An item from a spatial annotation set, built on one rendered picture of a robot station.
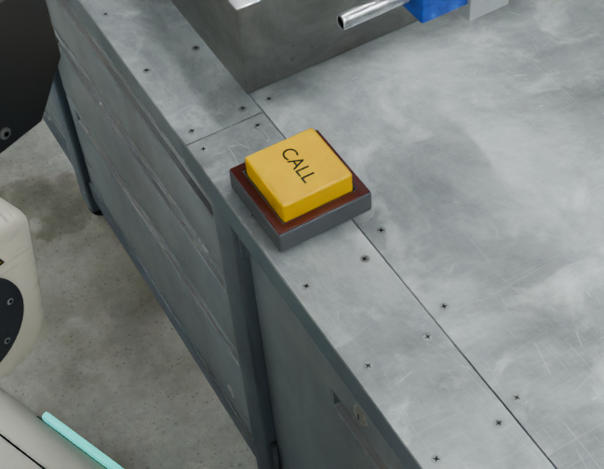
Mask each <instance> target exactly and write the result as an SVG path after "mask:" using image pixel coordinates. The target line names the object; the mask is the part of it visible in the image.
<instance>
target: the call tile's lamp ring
mask: <svg viewBox="0 0 604 469"><path fill-rule="evenodd" d="M316 133H317V134H318V135H319V136H320V137H321V138H322V140H323V141H324V142H325V143H326V144H327V146H328V147H329V148H330V149H331V150H332V152H333V153H335V154H336V155H337V156H338V158H339V159H340V160H341V161H342V163H343V164H344V165H345V166H346V167H347V168H348V170H349V171H350V172H351V173H352V180H353V185H354V186H355V187H356V189H357V190H355V191H353V192H351V193H350V194H346V195H344V196H342V197H340V198H338V199H336V200H334V201H332V202H329V203H327V204H326V205H324V206H322V207H320V208H317V209H314V210H312V211H310V212H308V213H306V214H304V215H302V216H300V217H298V218H296V219H294V220H292V221H289V222H287V223H285V224H282V223H281V221H280V220H279V219H278V217H277V216H276V215H275V214H274V212H273V211H272V210H271V209H270V208H269V206H268V205H267V204H266V202H265V201H264V200H263V198H262V197H261V195H260V194H259V193H258V192H257V190H256V189H255V188H254V186H253V185H252V184H251V182H250V181H249V180H248V178H247V177H246V176H245V174H244V173H243V172H242V171H243V170H245V169H246V162H245V163H242V164H240V165H238V166H236V167H232V168H230V170H231V172H232V173H233V174H234V176H235V177H236V178H237V180H238V181H239V182H240V184H241V185H242V186H243V188H244V189H245V190H246V192H247V193H248V195H249V196H250V197H251V199H252V200H253V201H254V203H255V204H256V205H257V207H258V208H259V209H260V211H261V212H262V214H263V215H264V216H265V218H266V219H267V220H268V221H269V222H270V223H271V225H272V226H273V227H274V229H275V230H276V232H277V233H278V234H279V235H281V234H283V233H285V232H287V231H290V230H292V229H294V228H296V227H298V226H300V225H302V224H304V223H306V222H308V221H311V220H313V219H315V218H317V217H319V216H321V215H323V214H326V213H328V212H330V211H332V210H333V209H335V208H338V207H340V206H343V205H345V204H347V203H349V202H351V201H353V200H355V199H357V198H358V197H361V196H363V195H365V194H368V193H370V190H369V189H368V188H367V187H366V185H365V184H364V183H363V182H362V181H361V180H360V179H359V178H358V177H357V175H356V174H355V173H354V171H353V170H352V169H350V168H349V166H348V165H347V164H346V163H345V162H344V161H343V159H342V158H341V157H340V156H339V154H338V153H337V152H336V151H335V150H334V149H333V147H332V146H331V145H330V144H329V143H328V141H327V140H326V139H325V138H324V137H323V136H322V134H321V133H320V132H319V131H318V130H316Z"/></svg>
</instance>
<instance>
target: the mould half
mask: <svg viewBox="0 0 604 469"><path fill-rule="evenodd" d="M170 1H171V2H172V3H173V5H174V6H175V7H176V8H177V9H178V10H179V11H180V13H181V14H182V15H183V16H184V17H185V18H186V20H187V21H188V22H189V23H190V25H191V26H192V27H193V28H194V29H195V31H196V32H197V33H198V35H199V36H200V37H201V38H202V39H203V41H204V42H205V43H206V44H207V46H208V47H209V48H210V49H211V51H212V52H213V53H214V54H215V56H216V57H217V58H218V59H219V60H220V62H221V63H222V64H223V66H224V67H225V68H226V69H227V70H228V72H229V73H230V74H231V75H232V77H233V78H234V79H235V80H236V82H237V83H238V84H239V85H240V86H241V87H242V88H243V89H244V90H245V92H246V93H247V94H249V93H251V92H253V91H256V90H258V89H260V88H263V87H266V86H268V85H271V84H273V83H274V82H277V81H279V80H281V79H284V78H286V77H288V76H291V75H293V74H296V73H298V72H300V71H303V70H305V69H307V68H310V67H312V66H314V65H317V64H318V63H320V62H323V61H325V60H329V59H331V58H333V57H336V56H338V55H340V54H342V53H344V52H346V51H348V50H351V49H353V48H355V47H359V46H361V45H364V44H366V43H367V42H370V41H372V40H374V39H377V38H379V37H381V36H384V35H386V34H389V33H391V32H393V31H396V30H398V29H400V28H403V27H405V26H407V25H409V24H412V23H413V22H415V21H418V20H417V19H416V18H415V17H414V16H413V15H412V14H411V13H410V12H409V11H408V10H407V9H405V8H404V7H403V6H399V7H396V8H393V9H391V10H389V11H387V12H384V13H382V14H381V15H378V16H376V17H374V18H371V19H369V20H365V21H363V22H361V23H359V24H357V25H355V26H353V27H350V28H348V29H346V30H343V29H341V28H340V26H339V24H338V22H337V15H338V14H339V13H342V12H344V11H345V10H348V9H350V8H352V7H356V6H359V5H361V4H363V3H366V2H368V1H369V0H170Z"/></svg>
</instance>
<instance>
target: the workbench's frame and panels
mask: <svg viewBox="0 0 604 469"><path fill-rule="evenodd" d="M46 2H47V8H48V12H49V15H50V18H51V21H52V25H53V28H54V32H55V35H56V38H57V42H58V45H59V49H60V61H59V65H58V68H57V71H56V74H55V77H54V80H53V84H52V87H51V90H50V93H49V96H48V99H47V105H46V108H45V111H44V114H43V119H44V121H45V122H46V124H47V126H48V128H49V129H50V131H51V132H52V134H53V136H54V137H55V139H56V140H57V142H58V143H59V145H60V147H61V149H62V150H63V151H64V153H65V154H66V156H67V157H68V159H69V161H70V162H71V164H72V165H73V167H74V172H75V176H76V178H77V181H78V185H79V188H80V191H81V195H82V197H83V198H84V200H85V201H86V203H87V205H88V208H89V210H90V211H91V212H92V213H93V214H95V215H99V216H100V215H103V216H104V217H105V219H106V220H107V221H108V222H109V224H110V226H111V227H112V229H113V230H114V233H115V234H116V236H117V237H118V239H119V241H120V242H121V244H122V245H123V247H124V249H125V250H126V252H127V253H128V256H129V257H130V258H131V259H132V261H133V262H134V264H135V266H136V267H137V269H138V270H139V272H140V274H141V276H142V277H143V279H144V281H145V282H146V284H147V285H148V287H149V289H150V290H151V291H152V292H153V294H154V296H155V298H156V299H157V301H158V302H159V304H160V306H161V307H162V309H163V310H164V312H165V314H166V315H167V317H168V319H169V321H170V322H171V324H172V325H173V327H174V328H175V329H176V331H177V332H178V334H179V335H180V337H181V339H182V341H183V342H184V344H185V346H186V347H187V349H188V350H189V352H190V354H191V355H192V357H193V358H194V360H195V362H196V364H197V365H198V366H199V368H200V369H201V371H202V372H203V374H204V375H205V377H206V379H207V380H208V382H209V384H210V386H211V387H212V389H213V390H214V392H215V394H216V395H217V397H218V398H219V399H220V401H221V403H222V404H223V406H224V408H225V409H226V411H227V412H228V414H229V415H230V417H231V419H232V420H233V422H234V423H235V426H236V427H237V429H238V430H239V432H240V434H241V435H242V436H243V437H244V439H245V441H246V442H247V444H248V446H249V448H250V449H251V451H252V452H253V454H254V455H255V457H256V459H257V464H258V469H421V468H420V467H419V465H418V464H417V463H416V462H415V461H414V459H413V458H412V457H411V455H410V454H409V452H408V451H407V449H406V448H405V447H404V445H403V444H402V443H401V441H400V440H399V438H398V437H397V436H396V434H395V433H394V431H393V430H392V429H391V427H390V426H389V424H388V423H387V422H386V420H385V419H384V418H383V416H382V414H381V413H380V412H379V411H378V410H377V409H376V407H375V406H374V405H373V403H372V402H371V400H370V399H369V397H368V396H367V395H366V393H365V392H364V391H363V389H362V388H361V386H360V385H359V384H358V382H357V381H356V379H355V378H354V376H353V375H352V374H351V372H350V371H349V370H348V368H347V367H346V366H345V365H344V363H343V362H342V361H341V359H340V358H339V357H338V355H337V354H336V352H335V351H334V350H333V348H332V347H331V346H330V344H329V343H328V341H327V340H326V338H325V337H324V336H323V334H322V333H321V332H320V330H319V329H318V328H317V326H316V325H315V323H314V322H313V320H312V319H311V318H310V316H309V315H308V314H307V313H306V312H305V310H304V309H303V308H302V306H301V305H300V303H299V302H298V300H297V299H296V298H295V296H294V295H293V294H292V292H291V291H290V290H289V288H288V286H287V285H286V284H285V282H284V281H283V280H282V278H281V277H280V275H279V274H278V273H277V271H276V270H275V268H274V267H273V266H272V264H271V263H270V262H269V261H268V260H267V258H266V257H265V256H264V254H263V253H262V251H261V250H260V248H259V247H258V246H257V244H256V243H255V242H254V240H253V239H252V237H251V236H250V235H249V233H248V232H247V230H246V229H245V228H244V226H243V225H242V223H241V222H240V221H239V219H238V218H237V217H236V215H235V214H234V213H233V211H232V210H231V209H230V208H229V206H228V205H227V204H226V202H225V201H224V199H223V198H222V197H221V195H220V194H219V192H218V191H217V190H216V188H215V187H214V185H213V184H212V183H211V181H210V180H209V179H208V177H207V175H206V174H205V173H204V171H203V170H202V169H201V167H200V166H199V165H198V164H197V163H196V161H195V160H194V158H193V157H192V156H191V154H190V153H189V152H188V150H187V148H186V147H185V146H184V145H183V143H182V142H181V140H180V139H179V137H178V136H177V135H176V133H175V132H174V131H173V129H172V128H171V127H170V125H169V124H168V122H167V121H166V119H165V118H164V117H163V115H162V114H161V113H160V112H159V111H158V109H157V108H156V107H155V105H154V104H153V102H152V101H151V99H150V98H149V97H148V95H147V94H146V93H145V91H144V90H143V89H142V87H141V85H140V84H139V83H138V81H137V80H136V79H135V77H134V76H133V74H132V73H131V72H130V70H129V69H128V67H127V66H126V65H125V63H124V62H123V61H122V60H121V59H120V57H119V56H118V55H117V53H116V52H115V51H114V49H113V47H112V46H111V45H110V43H109V42H108V41H107V39H106V38H105V36H104V35H103V34H102V32H101V31H100V29H99V28H98V27H97V25H96V24H95V22H94V21H93V20H92V18H91V17H90V16H89V15H88V14H87V12H86V11H85V9H84V8H83V7H82V5H81V4H80V3H79V1H78V0H46Z"/></svg>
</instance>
